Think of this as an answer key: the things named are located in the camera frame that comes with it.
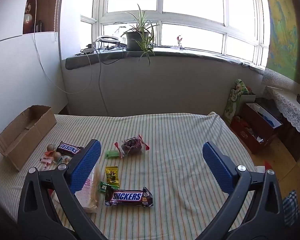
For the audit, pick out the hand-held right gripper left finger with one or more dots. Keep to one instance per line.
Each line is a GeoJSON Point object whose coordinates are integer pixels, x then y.
{"type": "Point", "coordinates": [86, 165]}

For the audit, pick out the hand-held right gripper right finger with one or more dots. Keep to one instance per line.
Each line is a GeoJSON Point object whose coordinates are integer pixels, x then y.
{"type": "Point", "coordinates": [216, 165]}

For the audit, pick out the yellow snack packet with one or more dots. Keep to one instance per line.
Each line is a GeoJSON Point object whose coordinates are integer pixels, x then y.
{"type": "Point", "coordinates": [111, 176]}

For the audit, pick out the small dark green candy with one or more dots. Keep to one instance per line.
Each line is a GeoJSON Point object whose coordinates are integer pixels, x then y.
{"type": "Point", "coordinates": [104, 187]}

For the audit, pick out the bread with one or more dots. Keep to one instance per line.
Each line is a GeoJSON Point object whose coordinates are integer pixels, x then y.
{"type": "Point", "coordinates": [90, 198]}

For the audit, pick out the pink candy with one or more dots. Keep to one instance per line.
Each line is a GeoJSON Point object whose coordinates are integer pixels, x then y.
{"type": "Point", "coordinates": [45, 160]}

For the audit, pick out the brown pastry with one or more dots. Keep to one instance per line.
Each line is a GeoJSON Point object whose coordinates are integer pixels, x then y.
{"type": "Point", "coordinates": [131, 146]}

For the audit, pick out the brown chocolate bar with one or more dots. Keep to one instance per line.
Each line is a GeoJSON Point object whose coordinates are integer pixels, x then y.
{"type": "Point", "coordinates": [127, 197]}
{"type": "Point", "coordinates": [68, 148]}

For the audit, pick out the light green wrapped candy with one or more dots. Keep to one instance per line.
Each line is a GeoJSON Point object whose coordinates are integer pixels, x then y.
{"type": "Point", "coordinates": [65, 159]}

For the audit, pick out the green plastic packet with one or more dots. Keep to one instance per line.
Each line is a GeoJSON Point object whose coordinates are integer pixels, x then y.
{"type": "Point", "coordinates": [111, 154]}

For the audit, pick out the brown foil chocolate ball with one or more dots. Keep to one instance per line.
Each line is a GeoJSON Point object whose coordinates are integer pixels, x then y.
{"type": "Point", "coordinates": [57, 155]}
{"type": "Point", "coordinates": [50, 148]}

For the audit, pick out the red cardboard box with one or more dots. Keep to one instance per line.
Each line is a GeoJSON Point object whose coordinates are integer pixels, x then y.
{"type": "Point", "coordinates": [242, 135]}

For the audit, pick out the dark red open box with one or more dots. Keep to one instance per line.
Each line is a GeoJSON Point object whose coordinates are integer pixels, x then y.
{"type": "Point", "coordinates": [257, 122]}

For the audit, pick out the green paper bag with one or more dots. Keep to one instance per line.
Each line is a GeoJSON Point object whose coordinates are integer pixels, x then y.
{"type": "Point", "coordinates": [231, 105]}

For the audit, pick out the blue checked cloth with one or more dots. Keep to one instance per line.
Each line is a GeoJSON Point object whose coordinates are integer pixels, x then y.
{"type": "Point", "coordinates": [291, 207]}

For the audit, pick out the white lace cloth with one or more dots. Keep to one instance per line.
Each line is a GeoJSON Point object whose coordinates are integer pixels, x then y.
{"type": "Point", "coordinates": [287, 105]}

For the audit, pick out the grey windowsill cloth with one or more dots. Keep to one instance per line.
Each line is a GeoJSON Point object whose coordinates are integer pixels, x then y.
{"type": "Point", "coordinates": [95, 60]}

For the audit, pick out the white power strip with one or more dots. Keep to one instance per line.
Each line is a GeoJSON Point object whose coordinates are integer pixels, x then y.
{"type": "Point", "coordinates": [88, 50]}

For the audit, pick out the white round device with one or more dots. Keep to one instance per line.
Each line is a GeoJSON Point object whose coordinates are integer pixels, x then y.
{"type": "Point", "coordinates": [110, 40]}

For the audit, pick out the small red white figurine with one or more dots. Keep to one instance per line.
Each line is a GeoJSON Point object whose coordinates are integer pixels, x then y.
{"type": "Point", "coordinates": [178, 41]}

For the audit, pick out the potted spider plant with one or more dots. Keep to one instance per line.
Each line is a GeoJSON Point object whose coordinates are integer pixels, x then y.
{"type": "Point", "coordinates": [137, 38]}

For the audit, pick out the red white shelf ornament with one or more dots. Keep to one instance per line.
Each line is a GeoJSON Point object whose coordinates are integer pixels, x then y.
{"type": "Point", "coordinates": [28, 17]}

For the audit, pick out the wall map poster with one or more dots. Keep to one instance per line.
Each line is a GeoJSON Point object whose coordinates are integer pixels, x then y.
{"type": "Point", "coordinates": [285, 37]}

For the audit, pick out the white window frame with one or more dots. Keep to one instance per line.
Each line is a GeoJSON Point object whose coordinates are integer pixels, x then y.
{"type": "Point", "coordinates": [162, 17]}

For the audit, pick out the wooden wall shelf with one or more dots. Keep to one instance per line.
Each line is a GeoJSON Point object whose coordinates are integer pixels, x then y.
{"type": "Point", "coordinates": [46, 5]}

